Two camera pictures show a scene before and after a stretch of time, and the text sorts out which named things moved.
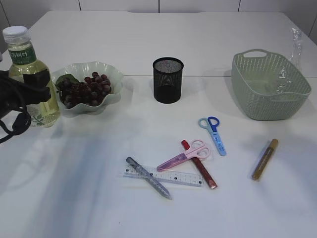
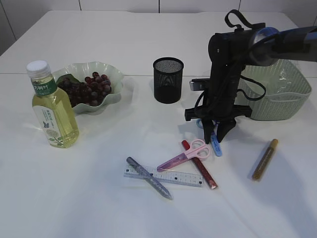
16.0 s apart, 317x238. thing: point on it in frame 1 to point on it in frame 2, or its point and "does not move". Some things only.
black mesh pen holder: [168, 80] does not move
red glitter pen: [210, 181] does not move
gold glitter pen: [265, 159] does not move
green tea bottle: [23, 60] to [53, 106]
